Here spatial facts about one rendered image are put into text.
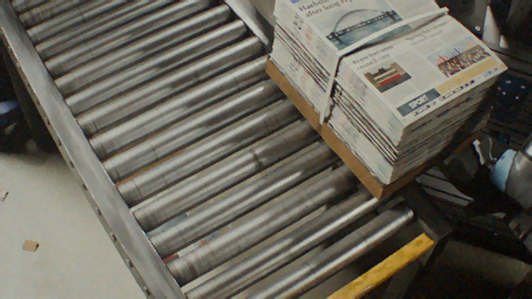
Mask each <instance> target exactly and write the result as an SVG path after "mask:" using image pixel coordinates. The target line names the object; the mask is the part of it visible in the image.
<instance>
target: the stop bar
mask: <svg viewBox="0 0 532 299"><path fill-rule="evenodd" d="M433 245H434V241H433V239H432V238H431V236H430V235H429V234H428V233H426V232H424V233H423V234H421V235H420V236H418V238H416V239H415V240H413V241H412V242H410V243H408V244H407V245H406V246H404V247H403V248H401V249H399V250H398V251H397V252H396V253H394V254H393V255H391V256H390V257H389V258H387V259H385V260H383V261H382V262H379V263H378V264H377V265H376V266H375V267H374V268H372V269H371V270H369V271H368V272H366V273H364V274H363V275H361V276H360V277H358V278H356V279H354V280H353V281H351V282H349V283H348V284H347V285H346V286H345V287H344V288H342V289H341V290H338V291H337V292H335V293H333V294H332V295H331V296H329V297H327V298H326V299H358V298H359V297H361V296H363V295H364V294H366V293H367V292H369V291H371V290H372V289H373V288H374V287H376V285H378V284H380V283H382V282H384V281H385V280H387V279H388V278H389V277H391V276H392V275H394V274H395V273H397V272H399V271H400V270H401V269H402V268H403V267H404V266H406V265H410V264H411V262H412V261H414V260H415V259H416V258H418V257H420V255H422V254H423V253H424V252H425V251H427V250H428V249H430V248H432V247H433Z"/></svg>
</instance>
